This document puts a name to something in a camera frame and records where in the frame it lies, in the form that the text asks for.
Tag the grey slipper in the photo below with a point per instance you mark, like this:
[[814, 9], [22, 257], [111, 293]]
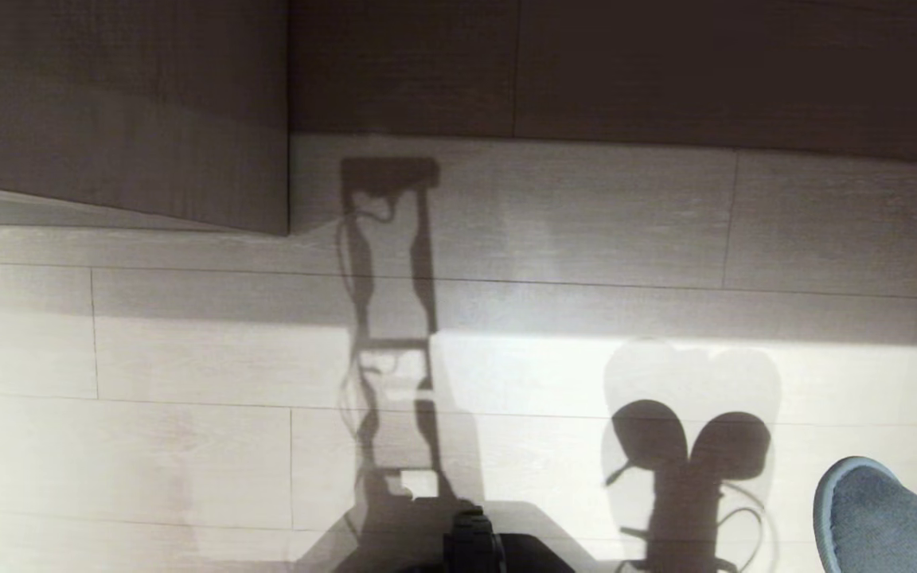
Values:
[[880, 517]]

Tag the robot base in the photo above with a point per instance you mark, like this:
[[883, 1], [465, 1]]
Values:
[[474, 549]]

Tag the brown wooden cabinet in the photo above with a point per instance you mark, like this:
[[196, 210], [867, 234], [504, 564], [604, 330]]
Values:
[[626, 68]]

